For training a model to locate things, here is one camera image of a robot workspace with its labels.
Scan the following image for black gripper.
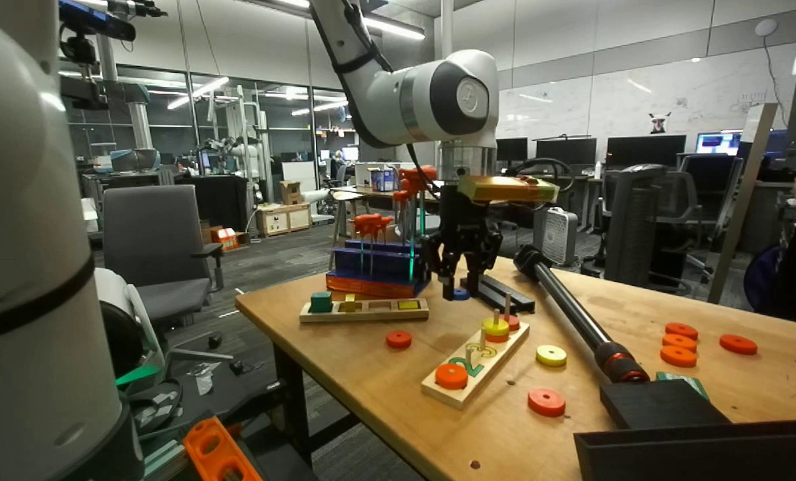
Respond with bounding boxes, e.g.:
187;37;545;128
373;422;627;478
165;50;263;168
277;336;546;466
418;181;504;303

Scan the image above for wooden peg stand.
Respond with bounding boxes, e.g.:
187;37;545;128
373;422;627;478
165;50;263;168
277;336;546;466
418;313;534;411

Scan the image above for silver metal box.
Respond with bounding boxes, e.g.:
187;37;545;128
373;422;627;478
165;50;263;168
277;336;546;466
532;202;583;271

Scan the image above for wooden shape sorter board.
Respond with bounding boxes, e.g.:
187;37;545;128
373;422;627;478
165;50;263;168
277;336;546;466
295;295;432;325

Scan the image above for small lit monitor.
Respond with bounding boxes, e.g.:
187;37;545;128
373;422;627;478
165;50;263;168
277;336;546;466
366;165;402;196

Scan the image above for black tripod pole red bands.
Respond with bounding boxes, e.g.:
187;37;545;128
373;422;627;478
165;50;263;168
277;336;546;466
513;242;653;387

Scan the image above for black desk monitor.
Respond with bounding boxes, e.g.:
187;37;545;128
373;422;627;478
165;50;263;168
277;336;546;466
494;136;532;165
534;136;601;168
601;133;689;172

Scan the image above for green cylinder block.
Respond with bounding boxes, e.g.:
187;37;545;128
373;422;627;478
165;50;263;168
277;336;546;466
307;288;337;316

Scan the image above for dark grey upright panel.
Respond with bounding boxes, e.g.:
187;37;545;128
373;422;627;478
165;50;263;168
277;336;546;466
601;164;677;288

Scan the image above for wooden crate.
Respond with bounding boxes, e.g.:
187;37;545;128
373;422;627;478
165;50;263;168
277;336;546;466
251;200;314;241

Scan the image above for ceiling light strip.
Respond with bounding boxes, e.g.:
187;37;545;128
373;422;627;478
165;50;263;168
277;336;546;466
357;14;429;46
163;73;231;116

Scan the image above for monitor with blue screen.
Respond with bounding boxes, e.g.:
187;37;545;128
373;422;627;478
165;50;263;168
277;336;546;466
691;128;744;161

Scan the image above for wooden plank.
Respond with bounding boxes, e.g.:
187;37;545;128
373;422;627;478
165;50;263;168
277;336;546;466
705;98;780;308

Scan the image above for grey office chair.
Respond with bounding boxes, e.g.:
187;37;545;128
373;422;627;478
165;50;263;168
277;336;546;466
95;181;246;376

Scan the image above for dark bulky object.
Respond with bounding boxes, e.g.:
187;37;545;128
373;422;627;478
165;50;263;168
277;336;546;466
741;168;796;332

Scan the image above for green plastic part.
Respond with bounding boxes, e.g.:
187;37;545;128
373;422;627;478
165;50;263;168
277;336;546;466
114;361;165;393

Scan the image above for white cylindrical column black band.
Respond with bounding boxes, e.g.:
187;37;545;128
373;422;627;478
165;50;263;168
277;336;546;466
0;6;150;481

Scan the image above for black flat bar bracket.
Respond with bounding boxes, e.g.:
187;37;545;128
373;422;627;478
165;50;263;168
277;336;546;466
473;272;538;317

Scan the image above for yellow ring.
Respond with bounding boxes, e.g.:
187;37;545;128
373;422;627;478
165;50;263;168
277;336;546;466
534;341;571;371
480;316;513;345

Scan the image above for yellow-green wrist camera box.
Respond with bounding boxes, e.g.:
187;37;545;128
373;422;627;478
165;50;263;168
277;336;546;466
457;173;564;208

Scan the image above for orange handled tool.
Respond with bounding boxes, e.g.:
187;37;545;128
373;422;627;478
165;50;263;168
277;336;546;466
349;210;380;241
396;164;441;190
372;210;397;241

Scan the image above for orange ring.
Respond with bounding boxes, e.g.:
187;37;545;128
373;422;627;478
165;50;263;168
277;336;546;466
715;332;760;359
663;320;701;341
382;328;416;353
432;361;473;393
526;384;568;419
656;345;699;371
660;332;701;353

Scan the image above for black table leg frame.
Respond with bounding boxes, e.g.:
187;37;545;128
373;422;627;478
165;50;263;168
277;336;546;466
267;341;366;468

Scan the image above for black flat frame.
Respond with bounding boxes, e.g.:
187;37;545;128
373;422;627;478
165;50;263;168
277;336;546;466
571;418;796;481

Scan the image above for black blue overhead camera rig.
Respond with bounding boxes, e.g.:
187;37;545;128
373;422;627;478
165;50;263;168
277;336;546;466
56;0;171;113

